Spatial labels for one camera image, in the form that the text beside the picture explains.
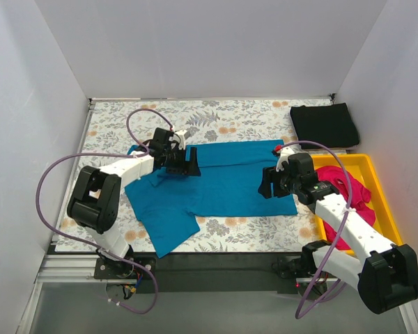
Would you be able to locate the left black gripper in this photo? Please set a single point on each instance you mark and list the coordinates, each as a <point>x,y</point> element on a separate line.
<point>180,165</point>

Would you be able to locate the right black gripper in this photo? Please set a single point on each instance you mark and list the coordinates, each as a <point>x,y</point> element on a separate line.
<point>275,181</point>

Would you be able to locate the teal blue t shirt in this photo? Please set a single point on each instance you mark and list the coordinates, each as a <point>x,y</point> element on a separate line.
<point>168,205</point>

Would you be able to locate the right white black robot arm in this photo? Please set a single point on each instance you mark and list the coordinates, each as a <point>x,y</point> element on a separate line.
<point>384,274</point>

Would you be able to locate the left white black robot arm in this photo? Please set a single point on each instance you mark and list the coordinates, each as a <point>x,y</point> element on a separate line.
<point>95,198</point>

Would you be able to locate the folded black t shirt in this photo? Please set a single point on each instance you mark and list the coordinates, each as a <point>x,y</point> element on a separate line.
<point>331,126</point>

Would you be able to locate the yellow plastic tray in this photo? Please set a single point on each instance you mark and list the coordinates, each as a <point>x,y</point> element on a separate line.
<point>376,181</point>

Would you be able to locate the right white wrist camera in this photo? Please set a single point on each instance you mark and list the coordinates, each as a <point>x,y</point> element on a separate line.
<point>282,153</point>

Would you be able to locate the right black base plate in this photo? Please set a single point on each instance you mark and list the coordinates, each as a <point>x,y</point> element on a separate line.
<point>293,267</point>

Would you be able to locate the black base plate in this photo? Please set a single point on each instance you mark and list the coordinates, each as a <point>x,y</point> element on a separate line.
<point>293,267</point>
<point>108,269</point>

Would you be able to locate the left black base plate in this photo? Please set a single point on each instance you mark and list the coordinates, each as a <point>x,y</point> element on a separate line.
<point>108,269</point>

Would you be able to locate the aluminium frame rail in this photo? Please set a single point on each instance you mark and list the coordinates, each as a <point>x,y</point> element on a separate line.
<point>176,268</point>

